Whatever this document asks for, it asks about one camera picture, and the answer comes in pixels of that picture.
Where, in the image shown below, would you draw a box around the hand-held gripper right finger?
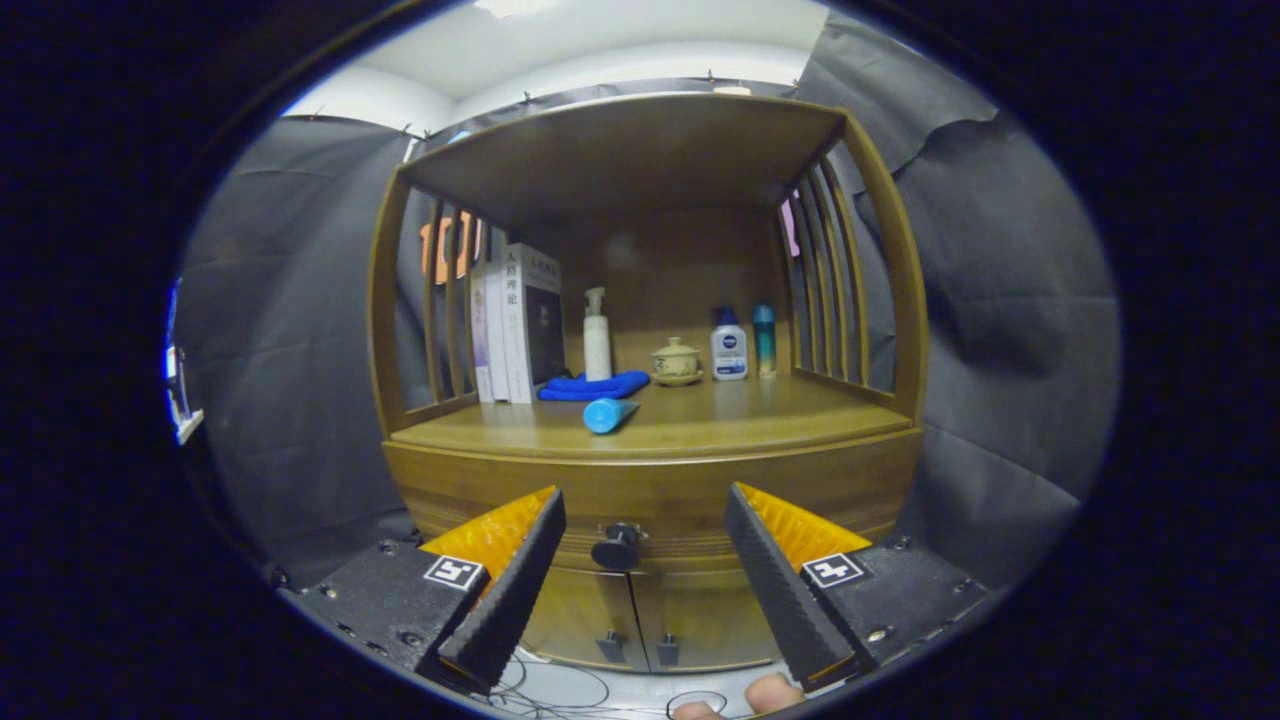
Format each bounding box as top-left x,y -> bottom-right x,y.
724,482 -> 991,693

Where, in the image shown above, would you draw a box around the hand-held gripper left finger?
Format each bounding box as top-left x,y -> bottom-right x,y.
280,486 -> 568,696

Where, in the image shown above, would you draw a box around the wooden drawer with black knob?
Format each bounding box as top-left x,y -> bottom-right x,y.
383,432 -> 923,576

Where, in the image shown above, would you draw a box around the blue cosmetic tube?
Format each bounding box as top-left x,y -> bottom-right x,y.
583,397 -> 641,435

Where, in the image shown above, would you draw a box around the wooden cabinet door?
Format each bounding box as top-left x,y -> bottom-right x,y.
630,568 -> 781,671
520,565 -> 651,671

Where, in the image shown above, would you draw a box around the wooden countertop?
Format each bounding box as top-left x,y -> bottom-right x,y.
388,375 -> 916,463

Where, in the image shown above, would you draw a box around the brown wooden cabinet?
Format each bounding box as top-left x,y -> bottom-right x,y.
367,92 -> 931,673

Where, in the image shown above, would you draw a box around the blue folded cloth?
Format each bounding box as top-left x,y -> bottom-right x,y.
537,370 -> 651,403

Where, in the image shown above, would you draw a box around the white lotion bottle blue cap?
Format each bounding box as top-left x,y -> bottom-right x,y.
711,306 -> 749,382

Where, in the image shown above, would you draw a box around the lidded beige tea cup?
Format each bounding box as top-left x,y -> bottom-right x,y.
650,337 -> 704,388

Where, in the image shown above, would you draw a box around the teal slim bottle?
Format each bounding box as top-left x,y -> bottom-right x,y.
752,304 -> 778,378

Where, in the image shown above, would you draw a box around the purple spined book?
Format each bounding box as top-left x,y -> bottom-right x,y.
470,265 -> 496,404

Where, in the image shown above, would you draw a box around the white pump bottle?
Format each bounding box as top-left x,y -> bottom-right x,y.
583,287 -> 613,382

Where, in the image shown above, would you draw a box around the white book with dark portrait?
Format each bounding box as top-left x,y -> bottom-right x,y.
505,243 -> 566,404

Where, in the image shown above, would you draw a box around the thin black floor cables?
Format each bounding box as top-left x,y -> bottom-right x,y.
490,650 -> 731,720

